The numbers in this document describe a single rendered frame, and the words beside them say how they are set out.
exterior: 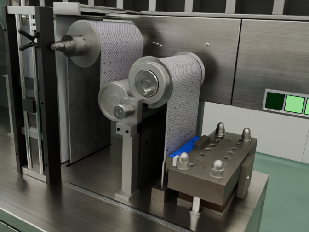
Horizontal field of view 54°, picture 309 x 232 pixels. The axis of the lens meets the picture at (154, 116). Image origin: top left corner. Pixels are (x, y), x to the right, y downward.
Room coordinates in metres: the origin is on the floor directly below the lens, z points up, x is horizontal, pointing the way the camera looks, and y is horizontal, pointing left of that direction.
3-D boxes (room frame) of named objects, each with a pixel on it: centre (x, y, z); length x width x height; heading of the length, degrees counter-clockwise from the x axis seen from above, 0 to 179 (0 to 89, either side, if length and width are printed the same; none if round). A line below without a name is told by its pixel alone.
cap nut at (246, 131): (1.01, -0.33, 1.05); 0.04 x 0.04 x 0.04
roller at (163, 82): (0.94, -0.04, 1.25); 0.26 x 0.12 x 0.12; 151
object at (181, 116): (0.92, -0.09, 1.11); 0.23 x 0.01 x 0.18; 151
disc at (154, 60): (0.84, 0.02, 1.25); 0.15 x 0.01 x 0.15; 61
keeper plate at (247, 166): (0.86, -0.30, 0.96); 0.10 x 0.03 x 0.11; 151
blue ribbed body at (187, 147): (0.90, -0.11, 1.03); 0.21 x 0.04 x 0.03; 151
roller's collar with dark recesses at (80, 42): (0.93, 0.25, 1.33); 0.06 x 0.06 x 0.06; 61
